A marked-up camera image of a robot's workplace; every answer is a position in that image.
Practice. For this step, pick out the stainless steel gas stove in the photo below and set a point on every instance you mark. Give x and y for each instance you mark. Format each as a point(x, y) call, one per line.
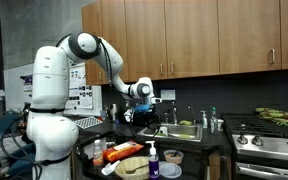
point(260, 147)

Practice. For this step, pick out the stainless steel sink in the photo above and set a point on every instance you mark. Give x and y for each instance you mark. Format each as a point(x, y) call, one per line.
point(192, 133)

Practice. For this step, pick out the black white checkerboard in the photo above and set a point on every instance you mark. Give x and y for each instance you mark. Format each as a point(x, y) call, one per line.
point(87, 122)

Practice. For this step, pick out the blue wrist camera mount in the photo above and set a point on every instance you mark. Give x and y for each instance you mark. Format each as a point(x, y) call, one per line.
point(142, 108)

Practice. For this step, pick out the green cap spray bottle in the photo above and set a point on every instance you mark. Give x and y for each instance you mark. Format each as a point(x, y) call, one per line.
point(214, 121)

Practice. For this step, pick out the dark plastic fork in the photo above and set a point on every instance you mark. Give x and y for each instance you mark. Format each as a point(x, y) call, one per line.
point(133, 170)

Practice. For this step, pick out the clear plastic container lid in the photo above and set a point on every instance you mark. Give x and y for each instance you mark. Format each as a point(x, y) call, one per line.
point(170, 170)

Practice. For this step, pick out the woven wicker basket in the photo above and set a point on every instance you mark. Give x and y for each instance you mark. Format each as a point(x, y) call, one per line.
point(132, 163)

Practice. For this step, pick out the sink faucet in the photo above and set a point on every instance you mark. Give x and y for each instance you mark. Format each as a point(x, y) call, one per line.
point(172, 112)

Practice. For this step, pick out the orange red snack bag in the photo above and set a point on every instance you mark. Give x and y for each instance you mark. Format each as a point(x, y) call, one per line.
point(121, 151)

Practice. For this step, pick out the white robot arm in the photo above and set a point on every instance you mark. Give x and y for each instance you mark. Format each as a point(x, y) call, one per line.
point(53, 134)

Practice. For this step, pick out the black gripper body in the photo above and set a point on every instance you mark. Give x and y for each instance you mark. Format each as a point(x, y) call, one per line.
point(145, 119)

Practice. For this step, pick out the purple hand sanitizer pump bottle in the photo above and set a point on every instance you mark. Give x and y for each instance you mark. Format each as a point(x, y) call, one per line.
point(153, 160)

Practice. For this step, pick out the white crumpled napkin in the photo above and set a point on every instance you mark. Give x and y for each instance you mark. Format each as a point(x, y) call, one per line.
point(109, 168)

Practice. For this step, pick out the green patterned oven mitt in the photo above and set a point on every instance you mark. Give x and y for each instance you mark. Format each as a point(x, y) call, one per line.
point(277, 116)

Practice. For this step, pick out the white wall outlet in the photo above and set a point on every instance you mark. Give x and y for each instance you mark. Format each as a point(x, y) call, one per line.
point(168, 94)

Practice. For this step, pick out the small bowl with orange contents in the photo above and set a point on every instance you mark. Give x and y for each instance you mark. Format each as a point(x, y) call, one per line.
point(176, 160)

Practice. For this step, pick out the orange drink bottle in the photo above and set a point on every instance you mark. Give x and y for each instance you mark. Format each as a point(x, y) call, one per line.
point(97, 153)

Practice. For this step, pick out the wooden upper cabinets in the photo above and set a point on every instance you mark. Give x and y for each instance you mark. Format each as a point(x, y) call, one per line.
point(169, 39)

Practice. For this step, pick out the clear soap dispenser bottle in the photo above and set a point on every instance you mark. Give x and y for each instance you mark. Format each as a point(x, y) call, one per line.
point(204, 120)

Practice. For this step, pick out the purple wall poster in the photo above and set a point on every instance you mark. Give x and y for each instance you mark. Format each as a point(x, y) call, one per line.
point(27, 87)

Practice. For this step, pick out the black coffee machine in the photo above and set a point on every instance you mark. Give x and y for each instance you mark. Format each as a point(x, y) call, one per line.
point(129, 115)

